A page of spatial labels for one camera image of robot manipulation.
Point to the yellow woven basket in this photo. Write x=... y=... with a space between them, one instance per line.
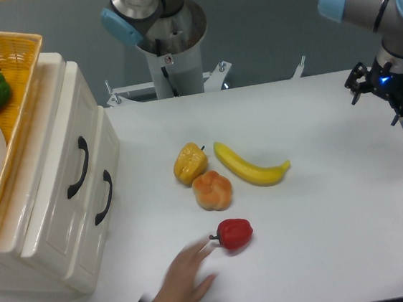
x=19 y=53

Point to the orange bread roll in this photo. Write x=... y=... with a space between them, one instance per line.
x=212 y=191

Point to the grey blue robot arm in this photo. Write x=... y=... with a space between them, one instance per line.
x=130 y=20

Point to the person's hand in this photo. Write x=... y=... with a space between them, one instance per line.
x=179 y=283

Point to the yellow banana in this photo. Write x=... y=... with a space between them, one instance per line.
x=257 y=175

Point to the yellow bell pepper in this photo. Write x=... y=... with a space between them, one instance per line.
x=190 y=163

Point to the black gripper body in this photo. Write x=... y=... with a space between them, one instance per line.
x=385 y=79

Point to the white drawer cabinet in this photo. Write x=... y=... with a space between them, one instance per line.
x=16 y=273

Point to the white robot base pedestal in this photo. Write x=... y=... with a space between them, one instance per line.
x=172 y=50

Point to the white metal frame bracket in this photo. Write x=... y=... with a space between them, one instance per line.
x=213 y=81

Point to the white drawer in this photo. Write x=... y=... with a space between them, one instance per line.
x=60 y=198
x=87 y=254

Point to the red bell pepper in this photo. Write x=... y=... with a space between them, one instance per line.
x=233 y=234

